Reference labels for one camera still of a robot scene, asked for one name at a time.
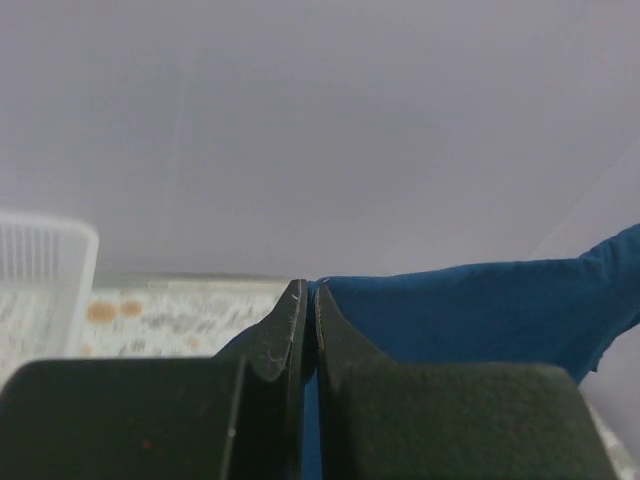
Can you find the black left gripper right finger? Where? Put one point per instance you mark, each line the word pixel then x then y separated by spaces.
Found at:
pixel 382 419

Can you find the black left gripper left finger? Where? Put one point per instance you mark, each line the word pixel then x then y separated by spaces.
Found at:
pixel 235 415

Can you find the blue printed t-shirt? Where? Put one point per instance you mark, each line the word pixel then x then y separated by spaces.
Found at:
pixel 564 313

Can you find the white plastic basket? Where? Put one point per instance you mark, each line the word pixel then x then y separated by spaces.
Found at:
pixel 47 271

